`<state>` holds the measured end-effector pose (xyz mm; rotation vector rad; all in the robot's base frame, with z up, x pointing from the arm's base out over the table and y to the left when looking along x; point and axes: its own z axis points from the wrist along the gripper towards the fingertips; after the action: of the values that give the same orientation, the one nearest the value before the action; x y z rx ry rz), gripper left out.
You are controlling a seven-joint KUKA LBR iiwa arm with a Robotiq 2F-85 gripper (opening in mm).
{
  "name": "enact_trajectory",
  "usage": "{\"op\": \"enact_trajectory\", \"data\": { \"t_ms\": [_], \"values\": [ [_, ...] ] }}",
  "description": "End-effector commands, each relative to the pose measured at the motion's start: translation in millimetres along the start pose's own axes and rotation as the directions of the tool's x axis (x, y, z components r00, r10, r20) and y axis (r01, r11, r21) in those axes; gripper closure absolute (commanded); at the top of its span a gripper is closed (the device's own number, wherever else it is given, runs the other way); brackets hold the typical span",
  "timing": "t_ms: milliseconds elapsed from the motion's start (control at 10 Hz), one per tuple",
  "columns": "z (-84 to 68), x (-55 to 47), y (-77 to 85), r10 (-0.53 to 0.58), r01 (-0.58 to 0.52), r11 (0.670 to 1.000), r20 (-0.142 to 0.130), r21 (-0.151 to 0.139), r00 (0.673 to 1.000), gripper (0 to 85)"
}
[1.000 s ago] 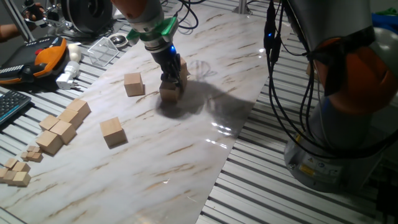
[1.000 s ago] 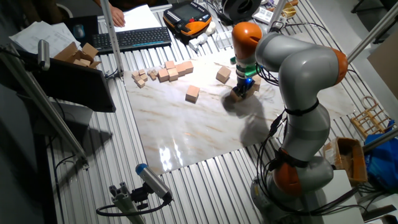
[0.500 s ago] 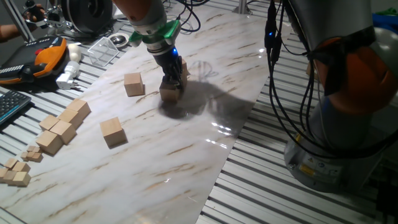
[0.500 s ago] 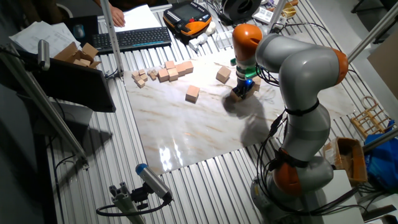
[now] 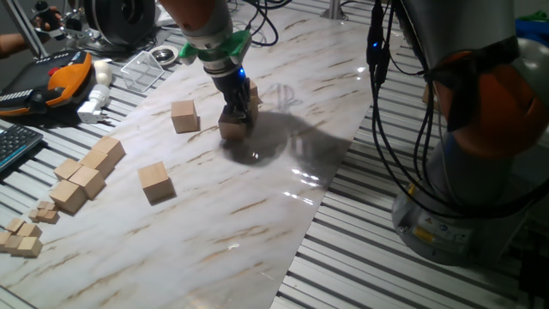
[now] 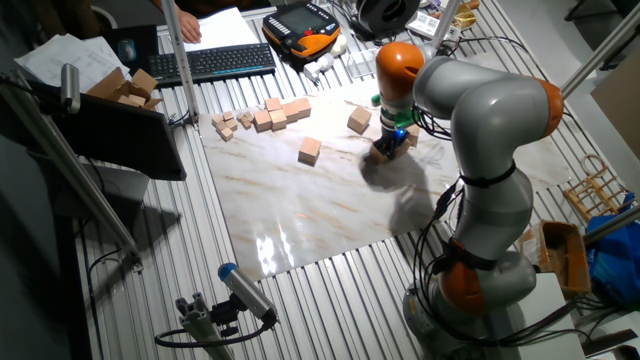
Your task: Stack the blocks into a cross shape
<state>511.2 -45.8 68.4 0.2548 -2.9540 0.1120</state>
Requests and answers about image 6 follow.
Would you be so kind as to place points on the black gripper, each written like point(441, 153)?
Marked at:
point(395, 136)

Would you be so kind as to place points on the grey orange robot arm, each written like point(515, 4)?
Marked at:
point(490, 115)

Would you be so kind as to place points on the printed paper stack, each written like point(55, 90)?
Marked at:
point(65, 57)

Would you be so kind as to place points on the bare person hand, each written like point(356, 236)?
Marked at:
point(189, 27)

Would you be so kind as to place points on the clear plastic box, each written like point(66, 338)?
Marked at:
point(361, 62)

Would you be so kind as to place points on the white marble pattern sheet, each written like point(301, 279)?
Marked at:
point(300, 210)

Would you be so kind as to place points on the white power strip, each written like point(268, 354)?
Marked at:
point(425, 22)

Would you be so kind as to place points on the black filament spool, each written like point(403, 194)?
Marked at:
point(387, 15)

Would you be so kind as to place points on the black orange teach pendant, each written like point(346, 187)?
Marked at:
point(300, 30)

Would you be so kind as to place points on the gold foil packet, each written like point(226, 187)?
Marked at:
point(465, 15)

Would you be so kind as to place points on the medium wooden cube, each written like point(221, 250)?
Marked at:
point(220, 126)
point(228, 115)
point(226, 134)
point(232, 124)
point(217, 119)

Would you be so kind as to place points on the small wooden rack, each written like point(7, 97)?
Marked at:
point(575, 196)

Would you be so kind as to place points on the black computer keyboard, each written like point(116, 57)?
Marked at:
point(212, 62)

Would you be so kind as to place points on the orange cardboard box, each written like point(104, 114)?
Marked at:
point(560, 250)

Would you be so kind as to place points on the white paper sheet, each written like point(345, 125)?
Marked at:
point(225, 27)

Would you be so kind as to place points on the brown cardboard board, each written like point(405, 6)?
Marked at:
point(620, 105)

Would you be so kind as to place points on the blue bag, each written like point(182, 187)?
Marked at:
point(617, 265)

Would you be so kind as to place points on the black monitor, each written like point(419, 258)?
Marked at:
point(125, 140)

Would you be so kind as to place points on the black mouse pad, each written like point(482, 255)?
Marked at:
point(145, 40)

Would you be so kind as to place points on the open cardboard box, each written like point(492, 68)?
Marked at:
point(125, 90)

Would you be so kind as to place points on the dark computer mouse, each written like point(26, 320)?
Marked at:
point(126, 49)

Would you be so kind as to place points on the slanted aluminium pole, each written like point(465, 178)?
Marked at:
point(100, 205)

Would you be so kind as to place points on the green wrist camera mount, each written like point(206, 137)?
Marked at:
point(407, 120)

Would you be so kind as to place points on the aluminium frame post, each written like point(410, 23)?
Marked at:
point(180, 60)
point(445, 22)

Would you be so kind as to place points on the silver camera blue cap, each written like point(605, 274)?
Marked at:
point(247, 292)

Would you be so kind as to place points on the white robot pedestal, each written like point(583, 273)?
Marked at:
point(550, 310)

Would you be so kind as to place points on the aluminium frame bar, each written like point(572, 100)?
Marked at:
point(612, 225)
point(600, 52)

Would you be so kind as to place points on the aluminium profile camera mount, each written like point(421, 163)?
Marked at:
point(200, 325)

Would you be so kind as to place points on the silver depth camera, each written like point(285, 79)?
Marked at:
point(70, 87)

